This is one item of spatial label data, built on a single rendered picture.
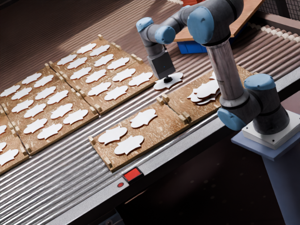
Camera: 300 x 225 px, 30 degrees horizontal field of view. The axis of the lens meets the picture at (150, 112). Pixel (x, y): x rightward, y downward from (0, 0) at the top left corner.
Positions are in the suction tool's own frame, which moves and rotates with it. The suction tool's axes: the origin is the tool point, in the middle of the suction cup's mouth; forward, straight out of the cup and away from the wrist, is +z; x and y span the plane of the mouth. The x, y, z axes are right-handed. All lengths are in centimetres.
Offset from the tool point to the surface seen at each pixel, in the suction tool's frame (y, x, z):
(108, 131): 33.0, -19.4, 17.1
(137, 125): 19.9, -11.0, 17.1
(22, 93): 62, -122, 17
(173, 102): -2.1, -15.6, 18.3
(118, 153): 35.0, 4.0, 17.1
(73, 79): 31, -104, 18
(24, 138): 72, -62, 18
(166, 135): 12.6, 8.2, 18.3
